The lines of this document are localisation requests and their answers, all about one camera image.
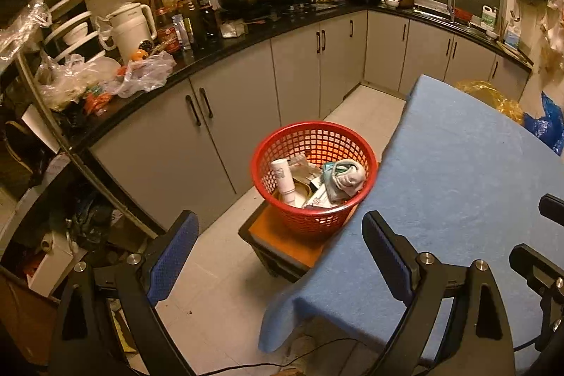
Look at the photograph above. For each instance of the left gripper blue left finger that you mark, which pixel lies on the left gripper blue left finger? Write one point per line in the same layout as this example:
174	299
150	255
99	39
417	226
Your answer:
165	257

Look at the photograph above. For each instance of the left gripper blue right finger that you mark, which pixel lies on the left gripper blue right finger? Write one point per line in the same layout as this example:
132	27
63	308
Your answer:
394	256

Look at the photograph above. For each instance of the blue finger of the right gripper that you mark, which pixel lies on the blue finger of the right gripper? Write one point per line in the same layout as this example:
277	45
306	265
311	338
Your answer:
552	208
541	275

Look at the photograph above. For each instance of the white green wrapper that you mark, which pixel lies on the white green wrapper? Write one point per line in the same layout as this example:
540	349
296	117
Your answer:
343	179

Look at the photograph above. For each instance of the white medicine box large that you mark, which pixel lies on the white medicine box large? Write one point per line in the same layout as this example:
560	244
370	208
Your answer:
321	200

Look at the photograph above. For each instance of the small white bottle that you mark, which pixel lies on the small white bottle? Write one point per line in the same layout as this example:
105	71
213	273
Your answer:
284	180

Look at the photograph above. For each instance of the brown square paper bowl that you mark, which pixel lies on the brown square paper bowl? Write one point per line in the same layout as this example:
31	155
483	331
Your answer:
296	195

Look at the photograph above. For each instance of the white plastic wrapper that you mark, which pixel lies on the white plastic wrapper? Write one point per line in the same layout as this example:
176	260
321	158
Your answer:
304	171

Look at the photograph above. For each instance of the blue plastic bag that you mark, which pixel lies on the blue plastic bag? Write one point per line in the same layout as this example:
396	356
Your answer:
548	128

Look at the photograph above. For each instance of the blue table cloth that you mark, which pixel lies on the blue table cloth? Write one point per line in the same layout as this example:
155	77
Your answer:
459	180

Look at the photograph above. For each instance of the orange stool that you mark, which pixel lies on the orange stool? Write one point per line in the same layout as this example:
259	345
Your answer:
282	252

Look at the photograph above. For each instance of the red plastic mesh basket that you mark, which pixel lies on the red plastic mesh basket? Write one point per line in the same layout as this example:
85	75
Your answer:
321	142

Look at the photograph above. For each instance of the yellow plastic bag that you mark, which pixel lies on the yellow plastic bag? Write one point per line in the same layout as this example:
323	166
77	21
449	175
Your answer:
488	94

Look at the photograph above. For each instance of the clear plastic bags pile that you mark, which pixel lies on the clear plastic bags pile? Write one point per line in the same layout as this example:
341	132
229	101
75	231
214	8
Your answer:
100	79

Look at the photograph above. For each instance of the white detergent jug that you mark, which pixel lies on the white detergent jug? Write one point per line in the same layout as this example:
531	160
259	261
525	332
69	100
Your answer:
488	18

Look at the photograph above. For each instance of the dark sauce bottle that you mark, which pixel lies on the dark sauce bottle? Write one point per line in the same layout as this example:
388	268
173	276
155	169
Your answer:
209	20

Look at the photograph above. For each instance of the white electric kettle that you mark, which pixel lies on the white electric kettle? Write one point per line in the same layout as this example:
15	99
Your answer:
126	29

